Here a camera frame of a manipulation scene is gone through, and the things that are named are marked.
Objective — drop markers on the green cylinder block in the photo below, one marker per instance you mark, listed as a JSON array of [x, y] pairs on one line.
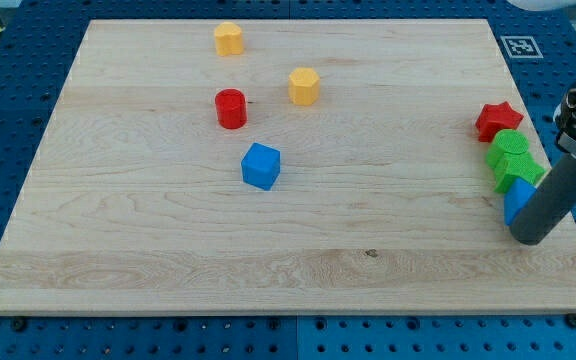
[[506, 141]]

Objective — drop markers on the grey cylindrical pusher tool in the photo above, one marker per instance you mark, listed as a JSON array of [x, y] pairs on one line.
[[553, 200]]

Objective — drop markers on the yellow heart block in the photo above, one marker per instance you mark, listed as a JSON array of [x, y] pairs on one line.
[[228, 38]]

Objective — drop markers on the blue cube block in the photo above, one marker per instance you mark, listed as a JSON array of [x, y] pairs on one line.
[[261, 166]]

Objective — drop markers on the red star block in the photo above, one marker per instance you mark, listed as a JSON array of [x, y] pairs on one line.
[[494, 118]]

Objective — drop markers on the wooden board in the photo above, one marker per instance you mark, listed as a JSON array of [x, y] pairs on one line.
[[134, 203]]

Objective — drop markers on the green star block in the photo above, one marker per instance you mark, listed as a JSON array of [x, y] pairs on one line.
[[516, 166]]

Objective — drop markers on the white fiducial marker tag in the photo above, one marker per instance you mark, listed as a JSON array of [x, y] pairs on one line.
[[521, 47]]

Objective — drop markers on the blue triangle block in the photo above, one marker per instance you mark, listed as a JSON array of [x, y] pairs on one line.
[[516, 198]]

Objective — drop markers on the red cylinder block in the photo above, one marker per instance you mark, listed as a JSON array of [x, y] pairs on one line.
[[231, 108]]

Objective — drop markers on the yellow hexagon block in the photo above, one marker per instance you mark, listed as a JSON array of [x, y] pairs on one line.
[[304, 85]]

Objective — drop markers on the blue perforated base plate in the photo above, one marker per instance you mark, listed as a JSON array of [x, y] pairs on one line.
[[37, 49]]

